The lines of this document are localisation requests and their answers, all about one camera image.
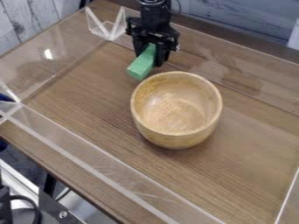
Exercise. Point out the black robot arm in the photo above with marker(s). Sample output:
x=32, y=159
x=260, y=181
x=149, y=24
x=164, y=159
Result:
x=151, y=29

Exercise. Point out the brown wooden bowl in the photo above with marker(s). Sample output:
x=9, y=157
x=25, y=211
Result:
x=176, y=107

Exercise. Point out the black metal table leg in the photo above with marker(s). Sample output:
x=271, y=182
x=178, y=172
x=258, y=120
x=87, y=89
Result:
x=49, y=185

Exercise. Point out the green rectangular block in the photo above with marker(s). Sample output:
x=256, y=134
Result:
x=143, y=64

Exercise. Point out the grey metal bracket with screw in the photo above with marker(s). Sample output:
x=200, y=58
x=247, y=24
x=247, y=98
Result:
x=53, y=212

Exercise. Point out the clear acrylic enclosure wall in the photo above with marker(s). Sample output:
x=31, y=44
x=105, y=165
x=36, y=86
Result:
x=67, y=118

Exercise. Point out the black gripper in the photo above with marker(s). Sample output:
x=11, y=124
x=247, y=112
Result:
x=151, y=29

